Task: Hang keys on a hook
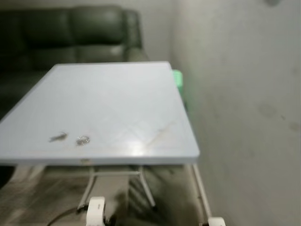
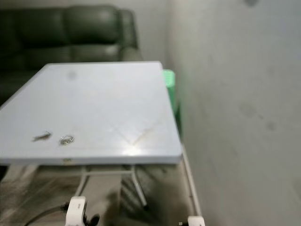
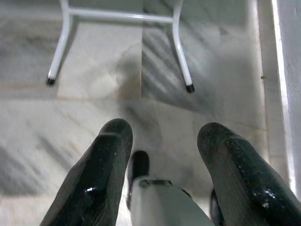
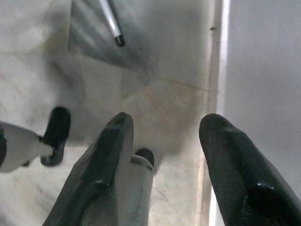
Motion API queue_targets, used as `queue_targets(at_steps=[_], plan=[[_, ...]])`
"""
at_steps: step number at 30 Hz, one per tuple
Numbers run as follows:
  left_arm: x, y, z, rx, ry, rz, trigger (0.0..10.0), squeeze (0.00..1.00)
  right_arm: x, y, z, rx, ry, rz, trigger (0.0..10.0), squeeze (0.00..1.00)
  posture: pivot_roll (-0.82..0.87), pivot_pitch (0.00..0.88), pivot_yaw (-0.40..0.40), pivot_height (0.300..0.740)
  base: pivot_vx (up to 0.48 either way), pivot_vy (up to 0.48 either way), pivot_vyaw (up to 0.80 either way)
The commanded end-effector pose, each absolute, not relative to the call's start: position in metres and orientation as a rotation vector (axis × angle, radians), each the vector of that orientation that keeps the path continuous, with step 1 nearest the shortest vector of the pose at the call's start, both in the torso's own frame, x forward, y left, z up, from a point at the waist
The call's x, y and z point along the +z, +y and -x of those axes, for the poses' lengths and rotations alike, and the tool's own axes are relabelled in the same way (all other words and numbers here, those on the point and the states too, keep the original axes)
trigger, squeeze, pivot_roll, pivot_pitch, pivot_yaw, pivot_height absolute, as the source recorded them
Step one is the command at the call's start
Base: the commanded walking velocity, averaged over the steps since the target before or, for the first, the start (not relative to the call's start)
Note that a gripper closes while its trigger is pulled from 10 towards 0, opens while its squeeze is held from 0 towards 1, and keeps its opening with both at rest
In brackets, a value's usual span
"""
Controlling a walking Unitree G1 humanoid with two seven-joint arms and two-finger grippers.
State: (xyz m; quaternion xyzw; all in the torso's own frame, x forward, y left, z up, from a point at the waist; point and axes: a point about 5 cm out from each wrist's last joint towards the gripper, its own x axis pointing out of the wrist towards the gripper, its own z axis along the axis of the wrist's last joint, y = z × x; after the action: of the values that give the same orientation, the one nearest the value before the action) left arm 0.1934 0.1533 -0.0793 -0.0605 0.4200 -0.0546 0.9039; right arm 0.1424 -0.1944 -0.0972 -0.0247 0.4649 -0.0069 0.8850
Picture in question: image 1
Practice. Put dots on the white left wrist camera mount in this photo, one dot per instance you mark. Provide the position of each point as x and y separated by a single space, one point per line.
95 209

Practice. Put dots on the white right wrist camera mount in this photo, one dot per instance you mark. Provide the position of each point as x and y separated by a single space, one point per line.
217 221

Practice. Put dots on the dark green leather sofa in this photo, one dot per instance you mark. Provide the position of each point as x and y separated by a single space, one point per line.
70 33

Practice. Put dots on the dark metal key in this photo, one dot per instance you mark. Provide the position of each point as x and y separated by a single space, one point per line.
59 137

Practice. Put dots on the green plastic chair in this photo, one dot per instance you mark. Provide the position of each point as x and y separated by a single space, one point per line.
178 81

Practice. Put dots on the light blue folding table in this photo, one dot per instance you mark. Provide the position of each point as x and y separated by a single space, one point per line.
113 94

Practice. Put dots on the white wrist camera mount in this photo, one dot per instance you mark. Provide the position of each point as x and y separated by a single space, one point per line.
95 209
217 221

